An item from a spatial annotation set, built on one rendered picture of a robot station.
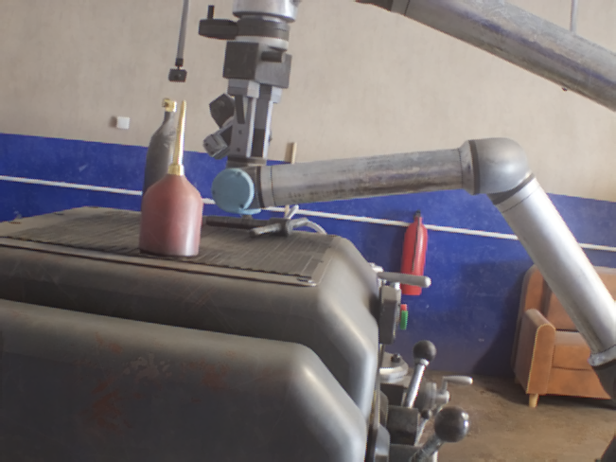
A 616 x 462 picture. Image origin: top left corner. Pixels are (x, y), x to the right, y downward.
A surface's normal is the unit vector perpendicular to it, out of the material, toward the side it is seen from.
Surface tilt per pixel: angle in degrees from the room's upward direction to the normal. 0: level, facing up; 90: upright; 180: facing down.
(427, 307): 90
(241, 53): 90
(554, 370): 90
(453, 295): 90
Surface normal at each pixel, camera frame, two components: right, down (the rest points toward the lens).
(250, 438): -0.07, 0.08
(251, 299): -0.03, -0.30
